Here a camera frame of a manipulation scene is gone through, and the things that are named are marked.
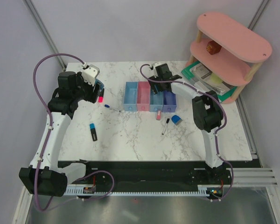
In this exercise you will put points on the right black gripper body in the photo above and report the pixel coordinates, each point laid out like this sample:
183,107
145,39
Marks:
158,85

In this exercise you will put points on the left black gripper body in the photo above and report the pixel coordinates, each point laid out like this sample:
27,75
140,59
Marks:
84,90

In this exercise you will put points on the pink bin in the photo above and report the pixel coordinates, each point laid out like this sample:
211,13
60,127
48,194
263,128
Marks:
143,96

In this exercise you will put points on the blue capped pen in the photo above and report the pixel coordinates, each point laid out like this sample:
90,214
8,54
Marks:
111,108

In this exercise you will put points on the light blue end bin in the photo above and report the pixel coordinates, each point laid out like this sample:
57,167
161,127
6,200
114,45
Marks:
130,97

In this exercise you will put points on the purple blue bin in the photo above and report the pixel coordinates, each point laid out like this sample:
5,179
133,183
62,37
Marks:
169,102

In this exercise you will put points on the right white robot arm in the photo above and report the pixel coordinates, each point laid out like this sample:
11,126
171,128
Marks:
208,114

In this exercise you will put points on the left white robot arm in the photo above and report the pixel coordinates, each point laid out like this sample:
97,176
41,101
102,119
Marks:
43,176

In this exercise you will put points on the pink highlighter marker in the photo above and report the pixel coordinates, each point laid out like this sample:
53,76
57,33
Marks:
101,96

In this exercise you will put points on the pink eraser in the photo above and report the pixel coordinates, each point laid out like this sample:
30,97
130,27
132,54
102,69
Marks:
158,117

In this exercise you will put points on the black capped pen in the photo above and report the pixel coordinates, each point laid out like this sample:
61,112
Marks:
165,126

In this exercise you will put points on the green spiral notebook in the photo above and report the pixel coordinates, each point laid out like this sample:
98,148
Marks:
199,76

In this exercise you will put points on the blue pencil sharpener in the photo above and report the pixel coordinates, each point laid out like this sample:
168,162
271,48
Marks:
176,120

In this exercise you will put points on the blue highlighter marker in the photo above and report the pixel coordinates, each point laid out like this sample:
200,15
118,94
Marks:
93,132

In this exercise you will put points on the red brown small box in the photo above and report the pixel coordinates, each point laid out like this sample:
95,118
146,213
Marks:
213,47

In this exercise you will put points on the pink two tier shelf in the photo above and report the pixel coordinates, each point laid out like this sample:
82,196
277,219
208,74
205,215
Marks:
241,55

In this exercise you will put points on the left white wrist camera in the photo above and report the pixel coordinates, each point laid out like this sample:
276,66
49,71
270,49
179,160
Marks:
90,73

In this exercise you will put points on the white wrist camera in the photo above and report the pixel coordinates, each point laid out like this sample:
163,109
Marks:
90,73
153,68

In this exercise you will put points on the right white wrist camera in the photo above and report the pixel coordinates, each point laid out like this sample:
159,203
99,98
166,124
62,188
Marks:
153,68

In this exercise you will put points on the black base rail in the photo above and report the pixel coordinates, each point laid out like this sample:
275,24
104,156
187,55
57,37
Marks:
193,172

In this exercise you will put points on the white cable duct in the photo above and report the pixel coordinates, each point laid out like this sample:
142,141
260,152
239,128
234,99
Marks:
89,190

